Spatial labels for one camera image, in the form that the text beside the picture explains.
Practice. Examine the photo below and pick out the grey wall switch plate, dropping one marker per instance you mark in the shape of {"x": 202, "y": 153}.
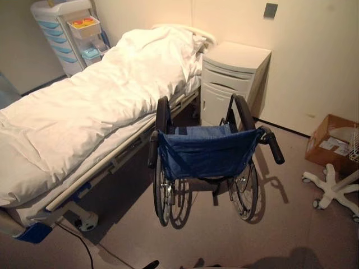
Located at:
{"x": 270, "y": 10}

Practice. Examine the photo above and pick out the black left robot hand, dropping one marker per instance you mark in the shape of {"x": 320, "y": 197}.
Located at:
{"x": 150, "y": 264}

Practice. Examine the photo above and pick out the white medical cart blue drawers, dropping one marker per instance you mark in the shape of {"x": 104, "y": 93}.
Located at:
{"x": 53, "y": 33}

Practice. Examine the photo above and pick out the white bed caster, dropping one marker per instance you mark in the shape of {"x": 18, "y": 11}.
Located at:
{"x": 88, "y": 221}

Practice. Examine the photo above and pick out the white duvet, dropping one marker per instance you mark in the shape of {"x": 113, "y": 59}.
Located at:
{"x": 98, "y": 95}

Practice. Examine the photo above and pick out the white side bin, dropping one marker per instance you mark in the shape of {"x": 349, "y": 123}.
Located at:
{"x": 84, "y": 30}

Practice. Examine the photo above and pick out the brown cardboard box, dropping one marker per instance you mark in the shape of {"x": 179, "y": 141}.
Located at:
{"x": 317, "y": 151}

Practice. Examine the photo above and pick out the white bedside cabinet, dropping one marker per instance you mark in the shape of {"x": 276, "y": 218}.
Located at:
{"x": 227, "y": 75}

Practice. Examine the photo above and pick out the light blue box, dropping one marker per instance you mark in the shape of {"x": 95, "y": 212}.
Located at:
{"x": 91, "y": 54}

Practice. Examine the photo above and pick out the blue fabric black wheelchair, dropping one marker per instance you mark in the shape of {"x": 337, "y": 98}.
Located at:
{"x": 207, "y": 152}

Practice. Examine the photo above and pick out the white five-star wheeled base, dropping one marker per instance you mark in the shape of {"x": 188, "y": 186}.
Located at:
{"x": 332, "y": 185}

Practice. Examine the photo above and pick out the white papers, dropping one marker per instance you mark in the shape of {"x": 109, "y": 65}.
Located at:
{"x": 335, "y": 145}

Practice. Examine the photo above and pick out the hospital bed frame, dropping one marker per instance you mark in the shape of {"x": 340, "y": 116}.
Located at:
{"x": 126, "y": 152}

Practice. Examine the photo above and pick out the yellow sharps container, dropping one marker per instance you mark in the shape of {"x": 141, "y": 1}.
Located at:
{"x": 78, "y": 24}

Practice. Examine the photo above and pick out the orange lidded container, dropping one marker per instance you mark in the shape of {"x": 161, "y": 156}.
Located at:
{"x": 89, "y": 20}

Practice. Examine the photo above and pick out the white bed side rail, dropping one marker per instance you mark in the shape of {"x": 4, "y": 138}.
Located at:
{"x": 92, "y": 173}

